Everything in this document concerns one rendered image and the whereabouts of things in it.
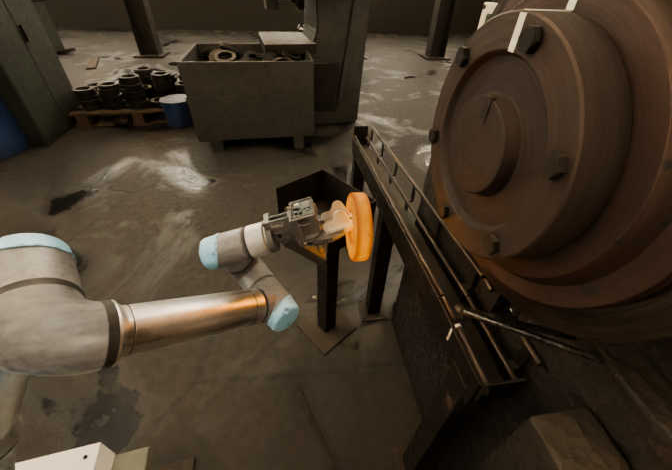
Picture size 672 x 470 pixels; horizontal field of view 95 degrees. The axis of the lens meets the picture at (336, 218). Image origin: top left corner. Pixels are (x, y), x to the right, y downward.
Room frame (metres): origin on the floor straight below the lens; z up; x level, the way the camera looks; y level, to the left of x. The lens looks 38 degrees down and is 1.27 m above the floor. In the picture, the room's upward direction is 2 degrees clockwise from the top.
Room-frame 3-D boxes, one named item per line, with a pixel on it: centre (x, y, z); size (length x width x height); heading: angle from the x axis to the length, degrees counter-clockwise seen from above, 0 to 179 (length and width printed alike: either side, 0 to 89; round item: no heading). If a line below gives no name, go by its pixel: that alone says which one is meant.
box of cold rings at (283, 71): (2.99, 0.81, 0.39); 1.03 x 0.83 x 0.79; 103
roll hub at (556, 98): (0.36, -0.19, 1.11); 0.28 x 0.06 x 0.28; 9
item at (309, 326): (0.83, 0.04, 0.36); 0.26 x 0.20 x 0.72; 44
